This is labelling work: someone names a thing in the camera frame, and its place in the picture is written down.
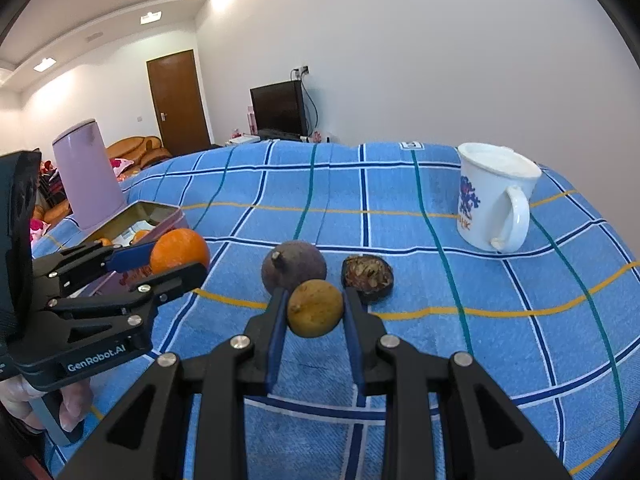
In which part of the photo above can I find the lilac plastic jug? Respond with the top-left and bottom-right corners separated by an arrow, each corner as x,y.
52,119 -> 128,231

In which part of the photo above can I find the person's left hand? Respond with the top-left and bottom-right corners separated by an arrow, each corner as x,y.
0,372 -> 96,433

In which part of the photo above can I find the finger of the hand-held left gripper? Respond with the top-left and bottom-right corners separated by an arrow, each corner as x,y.
45,260 -> 208,347
32,240 -> 158,288

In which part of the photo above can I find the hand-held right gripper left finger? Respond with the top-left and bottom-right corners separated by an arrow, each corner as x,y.
57,290 -> 288,480

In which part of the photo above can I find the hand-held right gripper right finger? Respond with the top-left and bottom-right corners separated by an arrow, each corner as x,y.
344,287 -> 573,480

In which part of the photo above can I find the large orange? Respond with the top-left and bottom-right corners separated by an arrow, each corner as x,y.
150,228 -> 211,276

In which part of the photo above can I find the black television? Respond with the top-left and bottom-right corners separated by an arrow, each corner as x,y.
250,80 -> 308,136

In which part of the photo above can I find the small brown round fruit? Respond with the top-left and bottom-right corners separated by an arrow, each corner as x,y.
286,280 -> 345,338

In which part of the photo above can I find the pink metal tin box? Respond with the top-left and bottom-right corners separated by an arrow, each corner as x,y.
77,201 -> 191,301

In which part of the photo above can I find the black cable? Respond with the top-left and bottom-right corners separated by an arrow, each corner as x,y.
301,77 -> 321,134

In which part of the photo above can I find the white printed mug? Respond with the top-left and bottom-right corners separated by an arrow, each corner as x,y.
456,142 -> 543,253

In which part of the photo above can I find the brown sofa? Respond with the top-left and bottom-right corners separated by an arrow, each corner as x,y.
30,135 -> 173,228

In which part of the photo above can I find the purple passion fruit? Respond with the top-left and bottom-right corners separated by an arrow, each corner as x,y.
261,241 -> 328,297

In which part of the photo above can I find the blue plaid blanket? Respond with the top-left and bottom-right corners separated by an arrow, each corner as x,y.
30,140 -> 640,480

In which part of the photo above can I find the brown wooden door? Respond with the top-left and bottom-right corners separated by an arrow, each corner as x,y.
146,50 -> 212,151

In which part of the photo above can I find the white television cabinet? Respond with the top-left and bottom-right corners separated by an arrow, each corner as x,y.
225,129 -> 341,147

